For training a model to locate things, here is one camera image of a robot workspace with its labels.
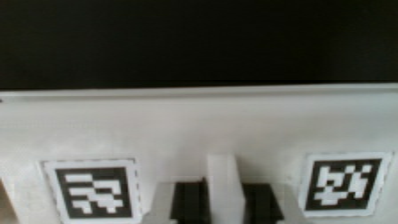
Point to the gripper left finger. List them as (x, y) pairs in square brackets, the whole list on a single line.
[(190, 203)]

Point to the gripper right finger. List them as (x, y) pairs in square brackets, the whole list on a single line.
[(261, 207)]

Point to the white small door panel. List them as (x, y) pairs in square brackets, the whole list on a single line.
[(100, 146)]

